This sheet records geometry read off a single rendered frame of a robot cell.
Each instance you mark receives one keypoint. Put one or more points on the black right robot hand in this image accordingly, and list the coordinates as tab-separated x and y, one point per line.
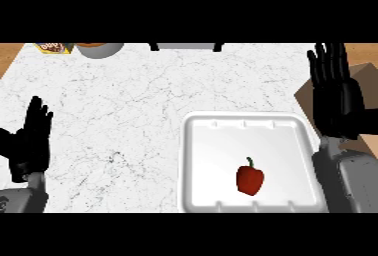
340	100

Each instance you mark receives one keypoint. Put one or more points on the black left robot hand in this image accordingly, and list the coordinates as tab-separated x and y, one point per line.
30	143

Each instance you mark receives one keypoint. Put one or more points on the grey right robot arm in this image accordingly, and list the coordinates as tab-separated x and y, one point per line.
347	176

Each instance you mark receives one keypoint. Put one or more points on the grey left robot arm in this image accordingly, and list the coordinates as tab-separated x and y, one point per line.
24	195

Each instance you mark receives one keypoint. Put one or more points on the brown cardboard box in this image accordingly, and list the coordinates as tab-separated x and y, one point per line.
362	96

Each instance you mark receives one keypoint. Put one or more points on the white plastic tray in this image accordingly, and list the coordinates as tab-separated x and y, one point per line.
248	161

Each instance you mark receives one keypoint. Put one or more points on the yellow printed box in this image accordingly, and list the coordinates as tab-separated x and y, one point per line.
53	47

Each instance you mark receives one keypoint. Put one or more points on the red bell pepper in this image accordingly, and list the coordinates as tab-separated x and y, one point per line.
250	178

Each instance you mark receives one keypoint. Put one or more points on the grey bowl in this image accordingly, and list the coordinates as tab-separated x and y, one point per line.
99	50

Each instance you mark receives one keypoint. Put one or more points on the grey appliance with black legs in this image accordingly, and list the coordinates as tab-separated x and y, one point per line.
186	46

